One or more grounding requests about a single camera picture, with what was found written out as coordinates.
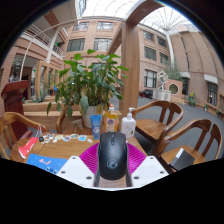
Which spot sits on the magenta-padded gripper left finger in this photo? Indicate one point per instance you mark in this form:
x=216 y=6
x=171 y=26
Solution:
x=76 y=169

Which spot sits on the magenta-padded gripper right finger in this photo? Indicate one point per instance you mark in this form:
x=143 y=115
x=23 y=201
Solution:
x=148 y=169

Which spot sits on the black computer mouse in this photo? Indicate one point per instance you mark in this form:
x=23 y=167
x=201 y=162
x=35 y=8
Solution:
x=112 y=156

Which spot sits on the blue cartoon print mouse pad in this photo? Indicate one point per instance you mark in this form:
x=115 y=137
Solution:
x=45 y=162

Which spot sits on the wooden armchair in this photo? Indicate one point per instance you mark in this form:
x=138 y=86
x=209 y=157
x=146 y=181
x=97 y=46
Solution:
x=13 y=117
x=60 y=120
x=216 y=133
x=170 y=155
x=150 y=128

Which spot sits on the black flat box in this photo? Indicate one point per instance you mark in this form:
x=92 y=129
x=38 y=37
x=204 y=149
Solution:
x=181 y=160

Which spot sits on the blue squeeze tube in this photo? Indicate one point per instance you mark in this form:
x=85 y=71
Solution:
x=96 y=126

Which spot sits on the white pump bottle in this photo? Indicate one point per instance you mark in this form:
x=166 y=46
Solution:
x=128 y=126

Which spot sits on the red and white bag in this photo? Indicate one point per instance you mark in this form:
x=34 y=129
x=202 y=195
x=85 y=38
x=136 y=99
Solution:
x=27 y=148

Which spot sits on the yellow dish soap bottle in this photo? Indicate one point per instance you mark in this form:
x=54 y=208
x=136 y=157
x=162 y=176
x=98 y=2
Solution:
x=111 y=121

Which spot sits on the white air conditioner unit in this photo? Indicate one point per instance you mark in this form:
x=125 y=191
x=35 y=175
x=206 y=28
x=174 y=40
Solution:
x=161 y=95

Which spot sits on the yellow flowering plant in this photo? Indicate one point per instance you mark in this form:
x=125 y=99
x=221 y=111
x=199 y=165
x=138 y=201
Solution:
x=192 y=99

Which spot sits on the green potted plant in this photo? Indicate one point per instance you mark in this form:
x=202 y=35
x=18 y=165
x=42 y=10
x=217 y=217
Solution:
x=90 y=80

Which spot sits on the white outdoor sculpture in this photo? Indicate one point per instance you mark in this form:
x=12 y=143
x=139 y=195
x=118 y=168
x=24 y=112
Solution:
x=162 y=80

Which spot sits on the dark bust statue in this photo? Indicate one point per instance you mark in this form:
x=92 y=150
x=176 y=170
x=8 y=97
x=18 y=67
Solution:
x=15 y=70

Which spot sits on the red-brown wooden pedestal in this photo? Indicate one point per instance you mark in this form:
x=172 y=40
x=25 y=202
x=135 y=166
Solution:
x=15 y=100

